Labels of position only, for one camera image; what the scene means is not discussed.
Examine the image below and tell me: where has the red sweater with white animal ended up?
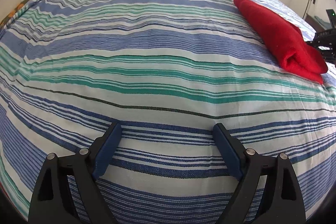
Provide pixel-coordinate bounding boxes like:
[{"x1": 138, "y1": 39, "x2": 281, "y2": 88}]
[{"x1": 234, "y1": 0, "x2": 328, "y2": 84}]

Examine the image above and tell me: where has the blue green striped bed cover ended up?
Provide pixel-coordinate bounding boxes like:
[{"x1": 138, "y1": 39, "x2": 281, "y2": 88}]
[{"x1": 1, "y1": 0, "x2": 335, "y2": 223}]

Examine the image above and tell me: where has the orange patterned sheet edge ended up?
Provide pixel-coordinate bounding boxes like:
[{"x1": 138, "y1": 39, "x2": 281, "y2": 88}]
[{"x1": 1, "y1": 0, "x2": 40, "y2": 29}]

